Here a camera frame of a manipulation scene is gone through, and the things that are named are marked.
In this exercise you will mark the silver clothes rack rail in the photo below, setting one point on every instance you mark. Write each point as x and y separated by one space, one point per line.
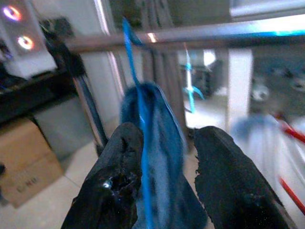
202 35

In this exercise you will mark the black desk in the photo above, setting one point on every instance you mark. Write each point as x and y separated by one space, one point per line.
28 95

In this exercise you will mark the black clothes rack frame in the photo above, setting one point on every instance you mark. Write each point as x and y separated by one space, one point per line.
88 100

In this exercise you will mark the blue plastic hanger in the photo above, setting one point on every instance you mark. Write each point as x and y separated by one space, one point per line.
190 71
145 167

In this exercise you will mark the blue denim garment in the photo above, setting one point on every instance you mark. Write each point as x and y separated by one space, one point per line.
166 143

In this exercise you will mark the brown cardboard box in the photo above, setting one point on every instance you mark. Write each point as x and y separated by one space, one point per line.
26 162

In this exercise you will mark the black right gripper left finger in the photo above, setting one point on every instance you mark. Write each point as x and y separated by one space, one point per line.
114 167

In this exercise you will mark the red plastic hanger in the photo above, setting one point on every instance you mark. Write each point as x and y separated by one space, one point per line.
293 132

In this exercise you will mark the white computer case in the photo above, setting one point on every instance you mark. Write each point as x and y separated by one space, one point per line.
28 59

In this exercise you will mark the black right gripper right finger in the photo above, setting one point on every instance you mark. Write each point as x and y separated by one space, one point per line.
228 179

